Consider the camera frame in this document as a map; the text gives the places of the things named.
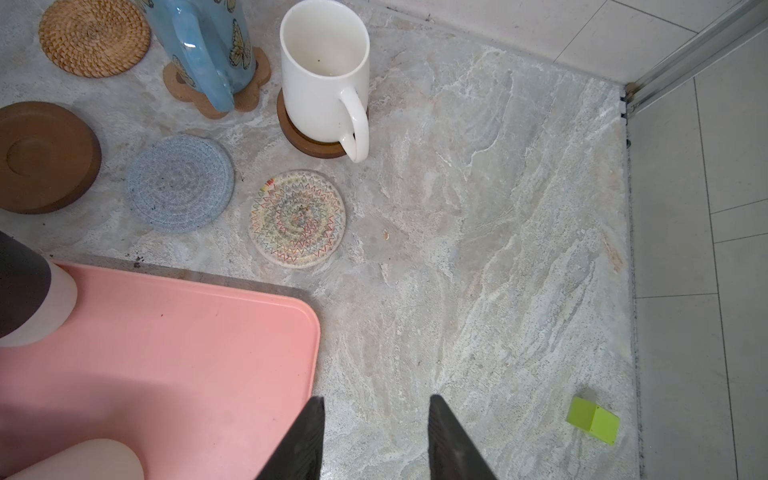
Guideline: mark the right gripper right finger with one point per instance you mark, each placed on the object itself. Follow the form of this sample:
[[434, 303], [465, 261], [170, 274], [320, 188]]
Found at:
[[451, 452]]

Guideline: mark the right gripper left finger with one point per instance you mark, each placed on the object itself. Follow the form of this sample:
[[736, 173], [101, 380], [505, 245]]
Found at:
[[299, 454]]

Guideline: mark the white mug red inside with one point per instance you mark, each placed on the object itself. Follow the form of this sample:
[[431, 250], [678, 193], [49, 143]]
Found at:
[[89, 460]]

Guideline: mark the multicolour woven round coaster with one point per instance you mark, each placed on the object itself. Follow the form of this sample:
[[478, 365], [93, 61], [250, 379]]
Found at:
[[298, 219]]

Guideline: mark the grey-blue woven round coaster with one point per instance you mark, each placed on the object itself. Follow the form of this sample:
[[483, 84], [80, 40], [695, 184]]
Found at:
[[180, 183]]

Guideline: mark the black mug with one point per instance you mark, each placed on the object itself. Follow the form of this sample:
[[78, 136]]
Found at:
[[37, 296]]

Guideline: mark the dark brown wooden coaster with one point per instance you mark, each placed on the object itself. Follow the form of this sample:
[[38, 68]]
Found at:
[[49, 157]]

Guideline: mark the paw shaped cork coaster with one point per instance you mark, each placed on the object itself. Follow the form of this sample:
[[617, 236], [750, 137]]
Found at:
[[244, 101]]

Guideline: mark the yellow inside mug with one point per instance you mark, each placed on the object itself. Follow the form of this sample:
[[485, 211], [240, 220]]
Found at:
[[208, 42]]

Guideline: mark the woven rattan round coaster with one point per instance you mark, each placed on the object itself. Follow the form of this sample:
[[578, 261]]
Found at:
[[94, 39]]

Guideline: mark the pink rectangular tray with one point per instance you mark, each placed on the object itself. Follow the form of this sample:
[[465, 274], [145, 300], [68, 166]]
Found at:
[[200, 381]]

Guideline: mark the green small cube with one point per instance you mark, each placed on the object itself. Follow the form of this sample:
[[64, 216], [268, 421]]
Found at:
[[593, 420]]

